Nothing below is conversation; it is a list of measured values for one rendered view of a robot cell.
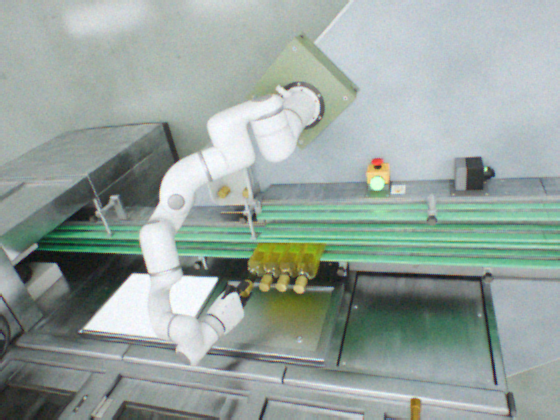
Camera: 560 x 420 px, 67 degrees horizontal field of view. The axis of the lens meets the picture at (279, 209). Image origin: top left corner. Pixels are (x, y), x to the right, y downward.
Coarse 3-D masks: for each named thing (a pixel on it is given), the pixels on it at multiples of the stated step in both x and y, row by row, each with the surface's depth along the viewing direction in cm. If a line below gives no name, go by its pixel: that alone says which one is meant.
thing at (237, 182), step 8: (232, 176) 164; (240, 176) 163; (208, 184) 160; (216, 184) 165; (224, 184) 167; (232, 184) 166; (240, 184) 165; (248, 184) 155; (216, 192) 165; (232, 192) 168; (240, 192) 167; (248, 192) 157; (216, 200) 164; (224, 200) 164; (232, 200) 163; (240, 200) 162; (248, 200) 160
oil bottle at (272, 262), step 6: (276, 246) 149; (282, 246) 148; (270, 252) 146; (276, 252) 145; (282, 252) 145; (270, 258) 143; (276, 258) 142; (264, 264) 141; (270, 264) 140; (276, 264) 140; (264, 270) 141; (270, 270) 140; (276, 270) 140; (276, 276) 141
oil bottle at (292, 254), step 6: (288, 246) 147; (294, 246) 146; (300, 246) 145; (288, 252) 144; (294, 252) 143; (300, 252) 143; (282, 258) 141; (288, 258) 141; (294, 258) 140; (282, 264) 139; (288, 264) 138; (294, 264) 138; (282, 270) 138; (288, 270) 138; (294, 270) 138; (294, 276) 139
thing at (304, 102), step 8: (280, 88) 129; (296, 88) 130; (304, 88) 130; (288, 96) 129; (296, 96) 127; (304, 96) 129; (312, 96) 130; (288, 104) 122; (296, 104) 122; (304, 104) 125; (312, 104) 130; (296, 112) 119; (304, 112) 123; (312, 112) 130; (304, 120) 122; (312, 120) 134
